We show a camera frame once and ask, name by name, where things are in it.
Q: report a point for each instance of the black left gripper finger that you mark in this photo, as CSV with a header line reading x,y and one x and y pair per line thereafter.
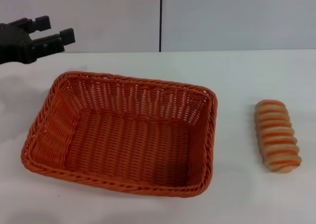
x,y
40,23
49,45

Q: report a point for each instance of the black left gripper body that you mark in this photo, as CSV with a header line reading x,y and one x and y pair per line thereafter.
x,y
12,45

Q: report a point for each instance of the orange woven plastic basket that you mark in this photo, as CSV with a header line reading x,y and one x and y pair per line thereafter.
x,y
123,150

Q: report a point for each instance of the striped orange cream bread roll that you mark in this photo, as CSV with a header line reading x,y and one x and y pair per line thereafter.
x,y
277,137

